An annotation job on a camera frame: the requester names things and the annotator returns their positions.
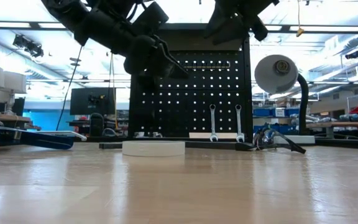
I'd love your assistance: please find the black computer monitor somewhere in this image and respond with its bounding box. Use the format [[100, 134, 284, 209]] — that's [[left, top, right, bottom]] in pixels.
[[70, 87, 116, 116]]

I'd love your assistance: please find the white masking tape roll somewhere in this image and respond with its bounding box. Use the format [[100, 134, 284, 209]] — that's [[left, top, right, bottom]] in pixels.
[[122, 140, 186, 157]]

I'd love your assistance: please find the black ceiling fixture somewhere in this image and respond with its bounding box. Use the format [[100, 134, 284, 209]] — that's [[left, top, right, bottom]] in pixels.
[[12, 34, 45, 58]]

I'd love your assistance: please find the wooden workbench with clutter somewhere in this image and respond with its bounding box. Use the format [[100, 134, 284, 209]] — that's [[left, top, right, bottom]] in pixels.
[[0, 111, 32, 124]]

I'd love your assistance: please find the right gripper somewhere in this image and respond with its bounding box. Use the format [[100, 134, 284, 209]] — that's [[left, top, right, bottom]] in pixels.
[[203, 0, 280, 46]]

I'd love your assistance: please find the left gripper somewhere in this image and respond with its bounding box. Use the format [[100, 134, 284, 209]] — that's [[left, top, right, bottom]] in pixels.
[[123, 34, 190, 79]]

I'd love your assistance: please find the black background box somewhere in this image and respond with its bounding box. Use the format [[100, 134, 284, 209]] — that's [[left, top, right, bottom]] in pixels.
[[11, 98, 26, 116]]

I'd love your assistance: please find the black office chair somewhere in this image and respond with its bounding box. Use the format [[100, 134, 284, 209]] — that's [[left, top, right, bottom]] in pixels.
[[88, 112, 105, 138]]

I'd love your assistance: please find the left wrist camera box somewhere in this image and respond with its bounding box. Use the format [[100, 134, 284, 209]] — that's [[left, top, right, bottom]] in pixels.
[[132, 1, 170, 35]]

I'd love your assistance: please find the blue storage bin row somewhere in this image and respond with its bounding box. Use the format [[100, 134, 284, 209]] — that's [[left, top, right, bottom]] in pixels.
[[252, 124, 298, 135], [252, 108, 301, 118]]

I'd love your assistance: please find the black peg board cart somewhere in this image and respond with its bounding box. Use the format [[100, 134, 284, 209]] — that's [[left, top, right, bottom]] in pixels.
[[128, 23, 254, 142]]

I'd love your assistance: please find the silver combination wrench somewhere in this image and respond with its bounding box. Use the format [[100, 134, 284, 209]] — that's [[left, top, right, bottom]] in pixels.
[[234, 104, 246, 143], [209, 104, 219, 143]]

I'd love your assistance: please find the black hanging cable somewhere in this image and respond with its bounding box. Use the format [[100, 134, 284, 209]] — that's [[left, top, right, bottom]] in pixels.
[[56, 46, 83, 131]]

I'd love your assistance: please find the black aluminium table frame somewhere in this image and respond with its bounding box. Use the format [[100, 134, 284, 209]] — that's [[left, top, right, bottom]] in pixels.
[[73, 135, 358, 151]]

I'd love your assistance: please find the white gooseneck desk lamp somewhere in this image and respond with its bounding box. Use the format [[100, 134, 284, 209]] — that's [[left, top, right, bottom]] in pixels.
[[254, 54, 316, 145]]

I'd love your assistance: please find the wooden workbench with tools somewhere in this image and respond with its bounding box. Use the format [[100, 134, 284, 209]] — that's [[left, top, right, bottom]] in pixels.
[[306, 121, 358, 139]]

